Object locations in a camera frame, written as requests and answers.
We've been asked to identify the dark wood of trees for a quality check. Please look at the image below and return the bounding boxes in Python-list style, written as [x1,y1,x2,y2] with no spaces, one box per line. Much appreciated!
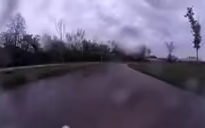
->
[0,13,148,70]

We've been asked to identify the small bare tree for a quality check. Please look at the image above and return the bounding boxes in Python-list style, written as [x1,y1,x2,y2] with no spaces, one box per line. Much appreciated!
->
[165,41,178,63]

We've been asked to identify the pale side path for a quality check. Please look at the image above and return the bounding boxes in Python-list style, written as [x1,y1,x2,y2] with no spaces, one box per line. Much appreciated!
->
[0,61,101,75]

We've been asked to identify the tall slender tree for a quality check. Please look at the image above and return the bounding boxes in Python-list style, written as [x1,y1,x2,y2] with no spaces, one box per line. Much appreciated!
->
[184,5,203,62]

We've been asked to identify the wet reddish asphalt path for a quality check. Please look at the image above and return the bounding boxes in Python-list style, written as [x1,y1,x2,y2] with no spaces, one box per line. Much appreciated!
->
[0,61,205,128]

